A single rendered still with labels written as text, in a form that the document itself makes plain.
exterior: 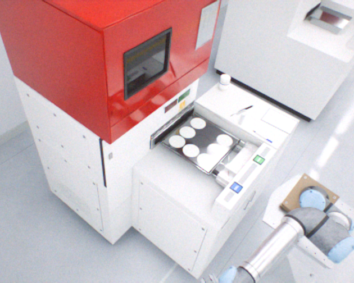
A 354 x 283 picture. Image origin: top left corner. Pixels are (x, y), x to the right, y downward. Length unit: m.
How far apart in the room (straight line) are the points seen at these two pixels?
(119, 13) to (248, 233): 2.06
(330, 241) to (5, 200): 2.42
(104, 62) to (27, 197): 1.90
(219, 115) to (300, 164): 1.47
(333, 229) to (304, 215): 0.11
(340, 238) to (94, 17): 1.16
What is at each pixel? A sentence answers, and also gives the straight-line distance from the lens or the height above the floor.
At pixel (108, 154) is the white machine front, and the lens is 1.69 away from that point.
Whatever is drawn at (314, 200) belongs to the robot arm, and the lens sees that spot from 1.73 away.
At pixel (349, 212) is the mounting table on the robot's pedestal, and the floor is 0.82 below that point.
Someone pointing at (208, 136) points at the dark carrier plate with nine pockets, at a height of 0.90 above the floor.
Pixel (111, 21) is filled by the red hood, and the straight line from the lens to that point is 1.22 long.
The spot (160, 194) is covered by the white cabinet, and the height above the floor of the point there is 0.76.
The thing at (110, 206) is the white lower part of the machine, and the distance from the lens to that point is 2.09.
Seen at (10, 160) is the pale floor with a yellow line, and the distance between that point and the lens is 3.24.
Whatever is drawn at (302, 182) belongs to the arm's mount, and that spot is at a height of 0.97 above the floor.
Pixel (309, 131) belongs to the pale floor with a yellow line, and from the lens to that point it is 3.82.
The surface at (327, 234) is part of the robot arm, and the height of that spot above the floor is 1.37.
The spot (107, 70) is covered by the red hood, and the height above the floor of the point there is 1.65.
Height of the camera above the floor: 2.40
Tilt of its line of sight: 48 degrees down
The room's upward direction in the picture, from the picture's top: 9 degrees clockwise
